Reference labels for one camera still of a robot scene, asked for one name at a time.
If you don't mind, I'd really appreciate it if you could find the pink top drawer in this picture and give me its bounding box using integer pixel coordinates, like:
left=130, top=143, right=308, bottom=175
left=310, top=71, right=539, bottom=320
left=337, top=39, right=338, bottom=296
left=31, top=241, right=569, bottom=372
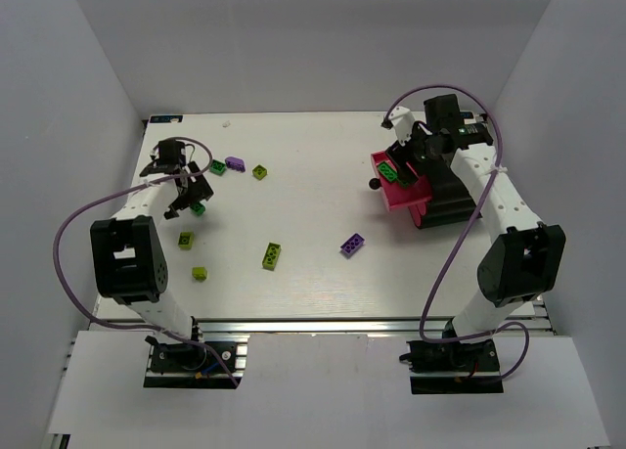
left=369, top=152, right=432, bottom=216

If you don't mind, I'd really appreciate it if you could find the pink drawer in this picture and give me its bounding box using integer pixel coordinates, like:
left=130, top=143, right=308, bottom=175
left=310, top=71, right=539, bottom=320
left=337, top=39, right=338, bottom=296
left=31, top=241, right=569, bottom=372
left=369, top=152, right=432, bottom=216
left=408, top=202, right=429, bottom=229

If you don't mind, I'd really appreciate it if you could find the purple arch lego brick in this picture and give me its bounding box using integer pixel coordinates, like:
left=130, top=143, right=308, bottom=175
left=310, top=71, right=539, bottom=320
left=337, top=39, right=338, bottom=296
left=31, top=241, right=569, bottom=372
left=225, top=157, right=246, bottom=172

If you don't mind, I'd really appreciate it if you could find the black drawer cabinet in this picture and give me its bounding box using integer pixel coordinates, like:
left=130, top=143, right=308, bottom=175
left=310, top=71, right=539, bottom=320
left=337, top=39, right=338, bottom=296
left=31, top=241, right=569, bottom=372
left=422, top=159, right=475, bottom=228

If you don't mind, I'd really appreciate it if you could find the purple two-by-two-long lego brick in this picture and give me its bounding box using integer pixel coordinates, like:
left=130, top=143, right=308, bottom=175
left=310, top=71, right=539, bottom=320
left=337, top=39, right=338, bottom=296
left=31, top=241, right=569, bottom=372
left=339, top=233, right=365, bottom=258

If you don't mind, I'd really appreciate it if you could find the lime long lego brick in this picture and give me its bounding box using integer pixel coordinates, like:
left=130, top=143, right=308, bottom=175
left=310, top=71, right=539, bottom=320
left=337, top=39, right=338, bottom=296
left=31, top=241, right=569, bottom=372
left=262, top=243, right=281, bottom=271

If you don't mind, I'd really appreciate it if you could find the dark green square lego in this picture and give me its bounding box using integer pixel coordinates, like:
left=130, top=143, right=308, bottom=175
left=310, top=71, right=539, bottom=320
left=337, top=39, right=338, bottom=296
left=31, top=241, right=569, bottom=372
left=190, top=202, right=205, bottom=216

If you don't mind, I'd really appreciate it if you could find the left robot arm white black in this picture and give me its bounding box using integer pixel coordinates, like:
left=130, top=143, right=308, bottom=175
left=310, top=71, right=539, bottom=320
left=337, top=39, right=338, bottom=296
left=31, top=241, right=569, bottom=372
left=90, top=138, right=213, bottom=339

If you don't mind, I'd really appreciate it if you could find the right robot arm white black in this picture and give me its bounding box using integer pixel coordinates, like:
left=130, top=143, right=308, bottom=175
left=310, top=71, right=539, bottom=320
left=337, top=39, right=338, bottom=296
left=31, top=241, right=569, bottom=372
left=381, top=89, right=566, bottom=343

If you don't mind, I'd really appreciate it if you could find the pink bottom drawer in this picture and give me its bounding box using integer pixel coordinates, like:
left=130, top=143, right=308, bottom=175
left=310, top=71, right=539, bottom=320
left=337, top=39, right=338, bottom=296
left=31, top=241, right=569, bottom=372
left=408, top=202, right=429, bottom=229

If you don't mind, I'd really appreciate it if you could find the lime square lego top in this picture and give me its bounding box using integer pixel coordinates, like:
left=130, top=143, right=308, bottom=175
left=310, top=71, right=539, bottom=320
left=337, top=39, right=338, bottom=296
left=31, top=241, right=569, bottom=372
left=252, top=164, right=268, bottom=180

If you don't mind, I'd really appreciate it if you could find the lime square lego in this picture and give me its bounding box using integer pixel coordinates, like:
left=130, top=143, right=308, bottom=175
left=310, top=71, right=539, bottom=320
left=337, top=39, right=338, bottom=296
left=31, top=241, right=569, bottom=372
left=252, top=164, right=268, bottom=180
left=192, top=266, right=208, bottom=282

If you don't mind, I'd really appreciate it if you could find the lime square lego bottom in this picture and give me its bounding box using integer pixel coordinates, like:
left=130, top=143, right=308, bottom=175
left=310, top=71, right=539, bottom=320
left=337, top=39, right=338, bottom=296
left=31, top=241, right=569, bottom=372
left=192, top=266, right=208, bottom=282

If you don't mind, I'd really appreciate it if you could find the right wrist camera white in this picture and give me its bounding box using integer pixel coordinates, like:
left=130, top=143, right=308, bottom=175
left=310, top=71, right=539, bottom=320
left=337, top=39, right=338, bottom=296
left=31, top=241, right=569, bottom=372
left=381, top=106, right=416, bottom=146

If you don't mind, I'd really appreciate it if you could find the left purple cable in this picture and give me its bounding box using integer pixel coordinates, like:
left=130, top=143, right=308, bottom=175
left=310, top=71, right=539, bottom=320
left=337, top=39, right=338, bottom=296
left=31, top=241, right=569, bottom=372
left=52, top=136, right=215, bottom=340

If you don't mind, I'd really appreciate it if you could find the purple cable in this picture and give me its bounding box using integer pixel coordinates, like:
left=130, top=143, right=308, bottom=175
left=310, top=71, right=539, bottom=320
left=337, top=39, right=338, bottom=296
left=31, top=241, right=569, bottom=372
left=385, top=84, right=530, bottom=382
left=52, top=136, right=215, bottom=340

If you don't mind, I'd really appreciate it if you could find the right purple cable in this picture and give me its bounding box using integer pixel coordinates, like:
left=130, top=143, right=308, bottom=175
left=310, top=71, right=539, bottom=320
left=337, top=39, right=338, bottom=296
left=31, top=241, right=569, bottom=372
left=385, top=84, right=530, bottom=382

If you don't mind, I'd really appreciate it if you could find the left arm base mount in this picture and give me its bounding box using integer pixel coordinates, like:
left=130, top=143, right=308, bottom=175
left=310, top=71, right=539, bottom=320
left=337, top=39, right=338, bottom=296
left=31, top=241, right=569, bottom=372
left=143, top=337, right=242, bottom=389

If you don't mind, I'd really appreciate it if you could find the aluminium table rail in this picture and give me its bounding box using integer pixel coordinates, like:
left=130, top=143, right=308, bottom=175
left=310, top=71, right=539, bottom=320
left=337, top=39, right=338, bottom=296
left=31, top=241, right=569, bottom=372
left=90, top=316, right=554, bottom=336

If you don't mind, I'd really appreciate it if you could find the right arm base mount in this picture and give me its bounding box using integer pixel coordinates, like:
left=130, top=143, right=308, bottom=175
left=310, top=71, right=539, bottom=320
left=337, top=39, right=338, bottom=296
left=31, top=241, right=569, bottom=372
left=399, top=339, right=504, bottom=395

